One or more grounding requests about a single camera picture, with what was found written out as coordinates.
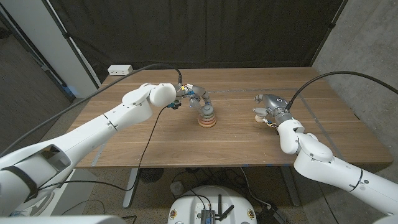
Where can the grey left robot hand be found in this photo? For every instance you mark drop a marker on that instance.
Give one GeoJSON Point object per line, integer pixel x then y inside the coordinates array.
{"type": "Point", "coordinates": [197, 91]}

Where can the salmon pink toy disk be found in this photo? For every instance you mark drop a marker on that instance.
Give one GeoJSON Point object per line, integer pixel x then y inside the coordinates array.
{"type": "Point", "coordinates": [207, 123]}

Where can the black backdrop cloth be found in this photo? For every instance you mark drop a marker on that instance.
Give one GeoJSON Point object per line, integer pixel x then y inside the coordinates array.
{"type": "Point", "coordinates": [186, 31]}

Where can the pale pink toy disk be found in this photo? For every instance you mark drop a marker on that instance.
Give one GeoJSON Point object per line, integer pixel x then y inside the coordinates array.
{"type": "Point", "coordinates": [207, 120]}

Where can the grey round floor object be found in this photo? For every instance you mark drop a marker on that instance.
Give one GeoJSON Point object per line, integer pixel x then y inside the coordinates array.
{"type": "Point", "coordinates": [177, 188]}

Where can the grey toy disk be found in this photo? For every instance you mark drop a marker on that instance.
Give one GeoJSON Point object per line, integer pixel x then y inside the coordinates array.
{"type": "Point", "coordinates": [207, 111]}

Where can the black floor fan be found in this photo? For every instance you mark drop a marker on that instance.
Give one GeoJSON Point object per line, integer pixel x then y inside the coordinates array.
{"type": "Point", "coordinates": [151, 175]}

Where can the white power strip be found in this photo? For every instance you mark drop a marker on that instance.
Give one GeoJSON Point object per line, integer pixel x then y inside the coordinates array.
{"type": "Point", "coordinates": [120, 70]}

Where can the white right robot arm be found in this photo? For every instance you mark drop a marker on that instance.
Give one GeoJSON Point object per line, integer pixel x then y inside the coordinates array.
{"type": "Point", "coordinates": [317, 158]}

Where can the small tan toy piece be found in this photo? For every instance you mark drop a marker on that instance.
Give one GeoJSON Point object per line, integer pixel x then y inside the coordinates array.
{"type": "Point", "coordinates": [258, 119]}

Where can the black floor power adapter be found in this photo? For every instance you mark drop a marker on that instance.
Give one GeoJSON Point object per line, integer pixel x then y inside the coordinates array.
{"type": "Point", "coordinates": [273, 214]}

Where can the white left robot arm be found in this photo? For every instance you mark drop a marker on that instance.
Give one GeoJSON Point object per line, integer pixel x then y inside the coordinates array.
{"type": "Point", "coordinates": [93, 133]}

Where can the black backdrop stand pole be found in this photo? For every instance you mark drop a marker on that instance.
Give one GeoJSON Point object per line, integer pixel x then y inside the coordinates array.
{"type": "Point", "coordinates": [66, 35]}
{"type": "Point", "coordinates": [332, 25]}

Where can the green toy disk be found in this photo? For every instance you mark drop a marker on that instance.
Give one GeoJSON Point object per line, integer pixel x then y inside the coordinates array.
{"type": "Point", "coordinates": [207, 118]}

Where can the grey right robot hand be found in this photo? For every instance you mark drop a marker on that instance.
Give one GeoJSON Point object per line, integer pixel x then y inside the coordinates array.
{"type": "Point", "coordinates": [275, 104]}

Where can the grey box with antennas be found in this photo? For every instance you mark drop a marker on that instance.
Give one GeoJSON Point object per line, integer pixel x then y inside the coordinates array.
{"type": "Point", "coordinates": [207, 215]}

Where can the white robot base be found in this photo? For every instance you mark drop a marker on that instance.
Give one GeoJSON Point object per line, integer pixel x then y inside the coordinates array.
{"type": "Point", "coordinates": [189, 205]}

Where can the grey table leg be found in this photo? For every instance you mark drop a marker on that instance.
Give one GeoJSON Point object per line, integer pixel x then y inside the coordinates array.
{"type": "Point", "coordinates": [134, 177]}
{"type": "Point", "coordinates": [292, 193]}

